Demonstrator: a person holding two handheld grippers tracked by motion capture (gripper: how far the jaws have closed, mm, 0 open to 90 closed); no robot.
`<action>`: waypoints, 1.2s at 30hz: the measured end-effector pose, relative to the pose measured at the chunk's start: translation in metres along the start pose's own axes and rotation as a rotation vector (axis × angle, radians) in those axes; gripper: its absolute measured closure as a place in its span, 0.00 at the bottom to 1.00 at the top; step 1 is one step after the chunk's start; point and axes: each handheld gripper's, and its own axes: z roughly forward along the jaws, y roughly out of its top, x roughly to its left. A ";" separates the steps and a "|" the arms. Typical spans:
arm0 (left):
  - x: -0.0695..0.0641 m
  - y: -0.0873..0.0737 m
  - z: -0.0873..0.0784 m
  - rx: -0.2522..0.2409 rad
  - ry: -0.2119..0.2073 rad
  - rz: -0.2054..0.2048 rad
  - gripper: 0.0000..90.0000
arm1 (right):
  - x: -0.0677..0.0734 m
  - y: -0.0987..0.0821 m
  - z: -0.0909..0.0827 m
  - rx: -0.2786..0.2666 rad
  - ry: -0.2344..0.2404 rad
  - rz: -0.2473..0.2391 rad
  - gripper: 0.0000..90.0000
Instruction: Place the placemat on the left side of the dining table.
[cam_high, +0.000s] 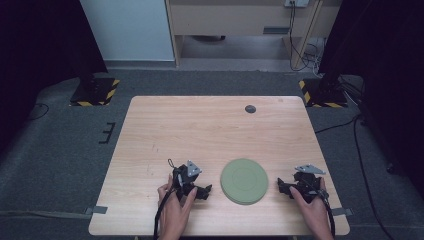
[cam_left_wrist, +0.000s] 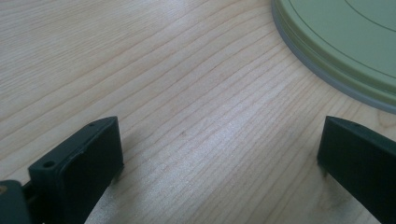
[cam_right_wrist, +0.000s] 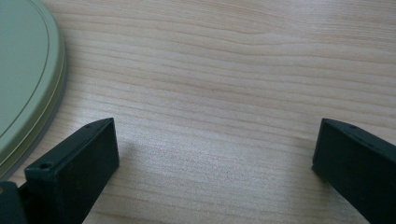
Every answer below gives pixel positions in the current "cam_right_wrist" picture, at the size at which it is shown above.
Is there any large green plate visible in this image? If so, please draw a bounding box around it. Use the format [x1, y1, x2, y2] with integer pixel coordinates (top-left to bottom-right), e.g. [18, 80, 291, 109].
[0, 0, 68, 181]

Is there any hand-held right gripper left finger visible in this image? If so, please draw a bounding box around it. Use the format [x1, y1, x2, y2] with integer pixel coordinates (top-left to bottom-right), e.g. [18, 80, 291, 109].
[19, 117, 120, 224]

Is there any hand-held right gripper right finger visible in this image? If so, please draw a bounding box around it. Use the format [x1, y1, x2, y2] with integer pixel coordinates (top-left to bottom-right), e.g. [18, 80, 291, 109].
[311, 118, 396, 224]

